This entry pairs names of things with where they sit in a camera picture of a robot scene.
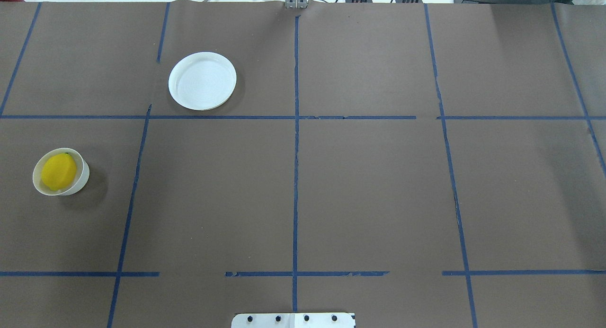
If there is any white bowl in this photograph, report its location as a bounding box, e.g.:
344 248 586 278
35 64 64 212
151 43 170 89
32 148 89 196

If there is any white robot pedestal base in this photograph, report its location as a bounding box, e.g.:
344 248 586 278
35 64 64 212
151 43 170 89
230 312 356 328

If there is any white round plate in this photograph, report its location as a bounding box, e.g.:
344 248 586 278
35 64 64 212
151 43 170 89
168 52 237 111

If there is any brown paper table cover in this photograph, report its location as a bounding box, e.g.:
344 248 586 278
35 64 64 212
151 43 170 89
1 0 605 328

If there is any yellow lemon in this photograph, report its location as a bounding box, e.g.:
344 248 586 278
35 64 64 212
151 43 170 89
41 153 77 191

